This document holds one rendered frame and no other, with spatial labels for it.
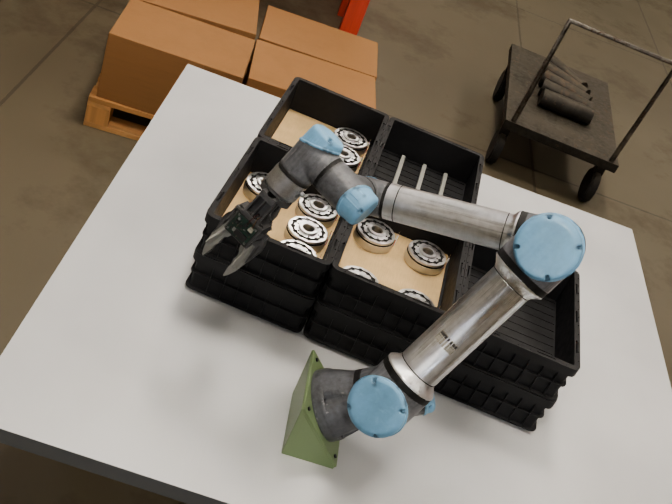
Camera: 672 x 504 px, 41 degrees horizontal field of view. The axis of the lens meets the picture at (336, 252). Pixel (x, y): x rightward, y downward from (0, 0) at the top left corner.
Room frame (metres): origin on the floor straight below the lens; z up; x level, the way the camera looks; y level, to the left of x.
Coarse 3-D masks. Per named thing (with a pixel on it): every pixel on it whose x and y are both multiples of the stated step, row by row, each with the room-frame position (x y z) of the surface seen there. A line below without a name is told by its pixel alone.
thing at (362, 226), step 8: (360, 224) 1.91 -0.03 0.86; (368, 224) 1.93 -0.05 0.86; (384, 224) 1.96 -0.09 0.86; (360, 232) 1.88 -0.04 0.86; (368, 232) 1.89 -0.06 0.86; (392, 232) 1.94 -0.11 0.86; (368, 240) 1.86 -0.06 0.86; (376, 240) 1.88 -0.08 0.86; (384, 240) 1.89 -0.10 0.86; (392, 240) 1.90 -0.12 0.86
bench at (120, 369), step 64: (192, 128) 2.27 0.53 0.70; (256, 128) 2.42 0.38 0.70; (128, 192) 1.86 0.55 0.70; (192, 192) 1.98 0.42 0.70; (512, 192) 2.70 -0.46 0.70; (64, 256) 1.54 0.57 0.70; (128, 256) 1.63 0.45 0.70; (192, 256) 1.73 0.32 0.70; (64, 320) 1.36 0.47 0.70; (128, 320) 1.44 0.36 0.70; (192, 320) 1.52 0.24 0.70; (256, 320) 1.60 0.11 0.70; (640, 320) 2.28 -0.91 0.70; (0, 384) 1.14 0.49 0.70; (64, 384) 1.20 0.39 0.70; (128, 384) 1.27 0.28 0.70; (192, 384) 1.34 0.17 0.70; (256, 384) 1.41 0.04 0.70; (576, 384) 1.87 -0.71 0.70; (640, 384) 1.98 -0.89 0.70; (64, 448) 1.06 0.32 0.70; (128, 448) 1.12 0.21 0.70; (192, 448) 1.18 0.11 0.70; (256, 448) 1.25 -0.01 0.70; (384, 448) 1.39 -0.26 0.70; (448, 448) 1.47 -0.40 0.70; (512, 448) 1.55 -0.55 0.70; (576, 448) 1.64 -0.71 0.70; (640, 448) 1.74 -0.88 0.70
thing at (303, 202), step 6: (300, 198) 1.91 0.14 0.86; (306, 198) 1.93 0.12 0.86; (312, 198) 1.93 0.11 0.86; (318, 198) 1.94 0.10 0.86; (324, 198) 1.96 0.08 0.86; (300, 204) 1.89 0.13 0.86; (306, 204) 1.90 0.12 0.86; (306, 210) 1.87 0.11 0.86; (312, 210) 1.88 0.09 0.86; (330, 210) 1.92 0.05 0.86; (312, 216) 1.86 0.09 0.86; (318, 216) 1.87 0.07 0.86; (324, 216) 1.88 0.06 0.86; (330, 216) 1.89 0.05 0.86
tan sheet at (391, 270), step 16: (352, 240) 1.88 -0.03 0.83; (400, 240) 1.97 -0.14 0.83; (352, 256) 1.81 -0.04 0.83; (368, 256) 1.84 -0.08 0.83; (384, 256) 1.87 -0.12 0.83; (400, 256) 1.90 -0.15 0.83; (384, 272) 1.81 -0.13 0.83; (400, 272) 1.83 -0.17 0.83; (416, 272) 1.86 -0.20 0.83; (400, 288) 1.77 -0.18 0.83; (416, 288) 1.80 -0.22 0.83; (432, 288) 1.83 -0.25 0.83
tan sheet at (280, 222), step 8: (240, 192) 1.88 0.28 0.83; (232, 200) 1.83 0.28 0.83; (240, 200) 1.84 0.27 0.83; (248, 200) 1.86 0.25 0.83; (296, 200) 1.94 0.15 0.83; (232, 208) 1.80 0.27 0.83; (288, 208) 1.90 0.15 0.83; (280, 216) 1.85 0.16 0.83; (288, 216) 1.86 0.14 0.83; (336, 216) 1.95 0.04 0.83; (272, 224) 1.80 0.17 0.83; (280, 224) 1.82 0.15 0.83; (336, 224) 1.92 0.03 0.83; (272, 232) 1.77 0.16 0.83; (280, 232) 1.79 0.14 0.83; (328, 232) 1.87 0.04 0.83; (280, 240) 1.76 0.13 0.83
